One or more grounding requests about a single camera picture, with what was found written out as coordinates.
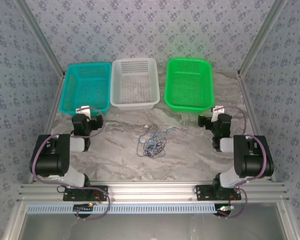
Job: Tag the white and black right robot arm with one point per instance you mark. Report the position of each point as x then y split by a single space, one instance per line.
252 162

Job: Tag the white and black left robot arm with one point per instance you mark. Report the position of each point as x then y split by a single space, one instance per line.
50 160

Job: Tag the teal plastic basket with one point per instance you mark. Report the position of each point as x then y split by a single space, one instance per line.
85 85

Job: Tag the green plastic basket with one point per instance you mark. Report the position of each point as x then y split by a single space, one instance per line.
188 82

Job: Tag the white plastic basket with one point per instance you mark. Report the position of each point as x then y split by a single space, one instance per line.
135 82

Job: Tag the small black adapter board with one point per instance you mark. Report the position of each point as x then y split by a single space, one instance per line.
82 208
225 210

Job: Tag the grey metal panel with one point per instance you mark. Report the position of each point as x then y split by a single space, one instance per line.
152 227

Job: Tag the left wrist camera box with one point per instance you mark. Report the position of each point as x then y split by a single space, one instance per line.
83 111

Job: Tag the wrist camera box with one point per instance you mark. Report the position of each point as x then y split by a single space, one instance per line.
218 111
83 111

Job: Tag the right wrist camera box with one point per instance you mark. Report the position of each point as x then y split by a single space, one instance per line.
218 111

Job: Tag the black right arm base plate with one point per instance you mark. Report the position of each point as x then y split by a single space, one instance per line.
205 193

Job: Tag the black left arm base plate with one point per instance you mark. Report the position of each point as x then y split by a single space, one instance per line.
72 196

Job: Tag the aluminium mounting rail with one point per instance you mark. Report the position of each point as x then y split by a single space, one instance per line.
152 191

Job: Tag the aluminium frame post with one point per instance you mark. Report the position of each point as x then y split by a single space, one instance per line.
261 37
43 37

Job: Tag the aluminium corner frame rail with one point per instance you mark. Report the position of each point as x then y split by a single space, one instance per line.
293 232
11 233

